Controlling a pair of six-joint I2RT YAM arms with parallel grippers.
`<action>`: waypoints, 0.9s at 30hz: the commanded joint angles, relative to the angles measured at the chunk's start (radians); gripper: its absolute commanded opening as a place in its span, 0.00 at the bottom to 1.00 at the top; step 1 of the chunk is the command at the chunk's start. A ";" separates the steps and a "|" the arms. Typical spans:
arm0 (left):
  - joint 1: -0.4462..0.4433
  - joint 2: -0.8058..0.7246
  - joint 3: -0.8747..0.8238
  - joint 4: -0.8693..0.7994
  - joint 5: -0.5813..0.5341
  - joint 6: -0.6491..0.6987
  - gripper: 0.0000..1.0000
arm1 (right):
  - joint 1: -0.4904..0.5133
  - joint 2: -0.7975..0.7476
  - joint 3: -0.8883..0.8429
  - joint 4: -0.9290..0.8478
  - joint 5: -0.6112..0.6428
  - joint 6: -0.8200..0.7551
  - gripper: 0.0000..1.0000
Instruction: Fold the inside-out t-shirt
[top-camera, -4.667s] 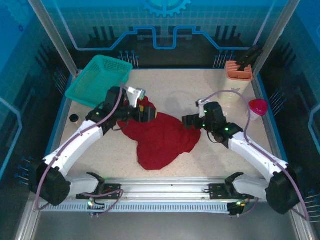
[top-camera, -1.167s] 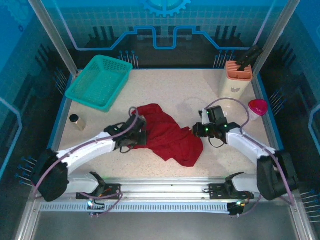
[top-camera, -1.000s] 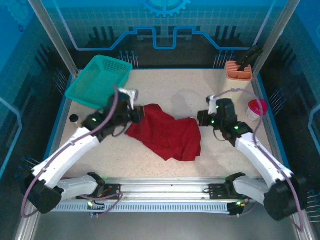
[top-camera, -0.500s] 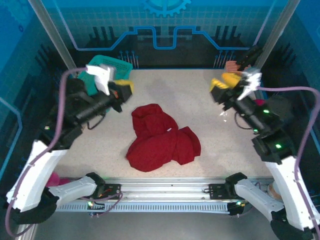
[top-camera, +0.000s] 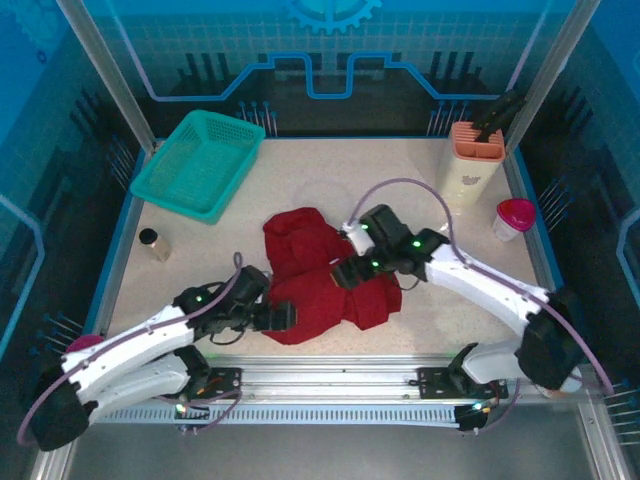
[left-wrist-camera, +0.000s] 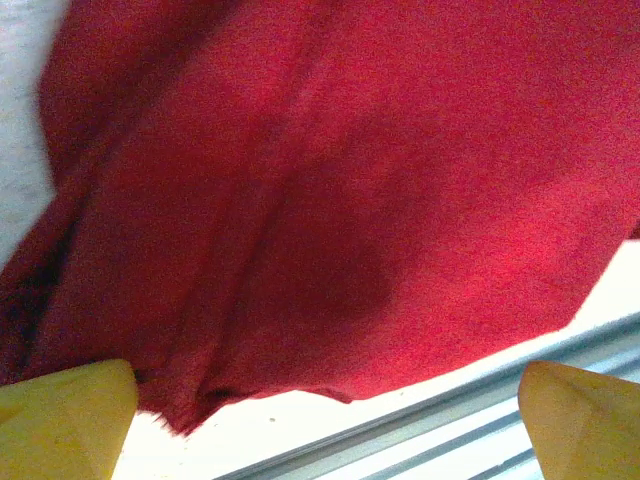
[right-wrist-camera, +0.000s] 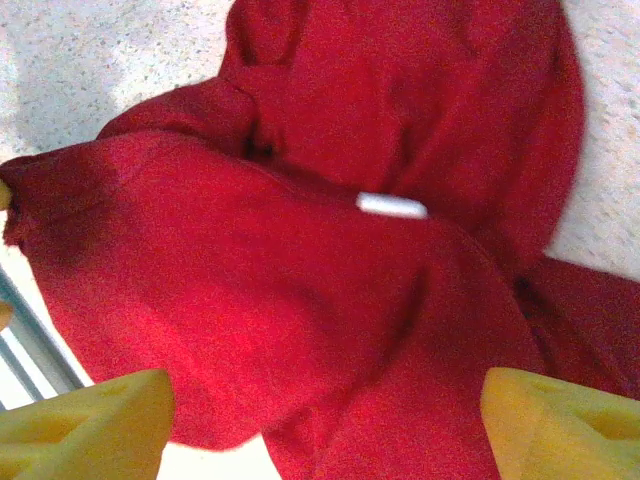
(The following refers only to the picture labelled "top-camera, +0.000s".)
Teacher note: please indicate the red t-shirt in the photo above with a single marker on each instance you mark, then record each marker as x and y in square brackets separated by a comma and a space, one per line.
[310, 240]

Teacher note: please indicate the cream knife block orange top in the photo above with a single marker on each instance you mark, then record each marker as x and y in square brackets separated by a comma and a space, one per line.
[465, 175]

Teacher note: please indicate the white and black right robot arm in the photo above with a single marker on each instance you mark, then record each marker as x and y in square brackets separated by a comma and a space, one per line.
[480, 280]

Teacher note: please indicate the small jar black lid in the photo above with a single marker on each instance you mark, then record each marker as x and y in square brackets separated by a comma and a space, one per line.
[157, 247]

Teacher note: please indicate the small black controller board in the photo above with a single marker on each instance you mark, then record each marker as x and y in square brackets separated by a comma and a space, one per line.
[472, 417]
[192, 414]

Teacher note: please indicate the clear cup pink lid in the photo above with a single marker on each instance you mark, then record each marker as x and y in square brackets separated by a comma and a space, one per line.
[512, 215]

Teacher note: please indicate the teal plastic basket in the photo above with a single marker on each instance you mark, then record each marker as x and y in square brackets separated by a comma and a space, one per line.
[200, 165]

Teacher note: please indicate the magenta foam cup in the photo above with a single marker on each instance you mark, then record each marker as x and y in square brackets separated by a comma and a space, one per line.
[85, 343]

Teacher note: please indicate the aluminium mounting rail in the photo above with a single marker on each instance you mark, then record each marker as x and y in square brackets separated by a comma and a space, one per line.
[325, 375]

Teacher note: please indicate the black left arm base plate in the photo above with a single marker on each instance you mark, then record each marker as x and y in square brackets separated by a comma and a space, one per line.
[227, 382]

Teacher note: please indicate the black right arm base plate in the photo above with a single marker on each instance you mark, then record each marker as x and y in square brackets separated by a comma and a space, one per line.
[432, 382]

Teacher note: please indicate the aluminium frame post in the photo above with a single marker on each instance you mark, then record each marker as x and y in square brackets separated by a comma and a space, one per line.
[100, 65]
[555, 70]

